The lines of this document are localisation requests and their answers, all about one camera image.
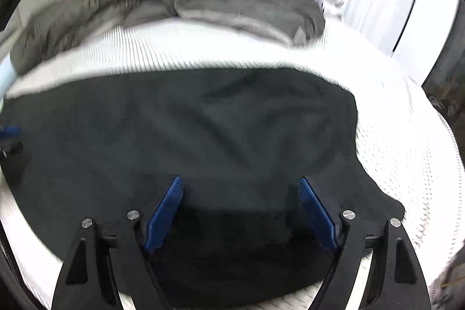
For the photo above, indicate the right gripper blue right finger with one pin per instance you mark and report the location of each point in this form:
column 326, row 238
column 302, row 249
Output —
column 395, row 279

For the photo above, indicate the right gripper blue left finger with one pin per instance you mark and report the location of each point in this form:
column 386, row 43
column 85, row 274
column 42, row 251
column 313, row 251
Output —
column 87, row 280

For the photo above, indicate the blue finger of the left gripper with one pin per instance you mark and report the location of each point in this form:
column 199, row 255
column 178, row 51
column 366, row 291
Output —
column 10, row 141

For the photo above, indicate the black pants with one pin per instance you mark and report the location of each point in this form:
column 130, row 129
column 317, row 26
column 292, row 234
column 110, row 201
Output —
column 240, row 140

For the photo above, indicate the light blue pillow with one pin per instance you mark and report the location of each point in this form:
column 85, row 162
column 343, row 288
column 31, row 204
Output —
column 7, row 75

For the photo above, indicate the white honeycomb mattress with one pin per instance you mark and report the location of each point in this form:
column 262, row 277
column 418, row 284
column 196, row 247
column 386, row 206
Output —
column 402, row 142

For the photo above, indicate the dark glass cabinet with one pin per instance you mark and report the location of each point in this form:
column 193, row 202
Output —
column 444, row 87

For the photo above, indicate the dark grey duvet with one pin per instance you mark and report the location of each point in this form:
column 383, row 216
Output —
column 64, row 24

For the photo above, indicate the white wardrobe door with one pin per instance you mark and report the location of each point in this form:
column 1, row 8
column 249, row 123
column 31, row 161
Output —
column 410, row 33

